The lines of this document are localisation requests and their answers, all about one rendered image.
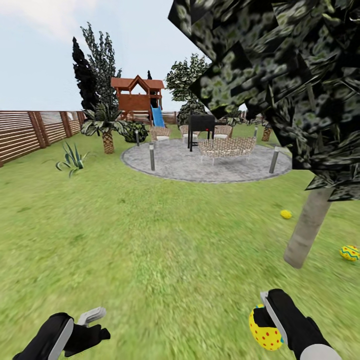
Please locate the easter egg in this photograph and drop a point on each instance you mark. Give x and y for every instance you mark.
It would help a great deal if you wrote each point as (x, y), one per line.
(268, 337)
(350, 253)
(287, 214)

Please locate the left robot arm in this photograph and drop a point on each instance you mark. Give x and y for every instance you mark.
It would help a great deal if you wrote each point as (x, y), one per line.
(60, 333)

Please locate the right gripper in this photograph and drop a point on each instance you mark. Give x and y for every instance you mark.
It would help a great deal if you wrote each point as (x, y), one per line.
(262, 318)

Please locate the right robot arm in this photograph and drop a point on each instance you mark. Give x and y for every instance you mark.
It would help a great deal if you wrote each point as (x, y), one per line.
(301, 334)

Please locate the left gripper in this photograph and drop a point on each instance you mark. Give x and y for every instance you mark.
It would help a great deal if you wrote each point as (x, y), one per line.
(89, 337)

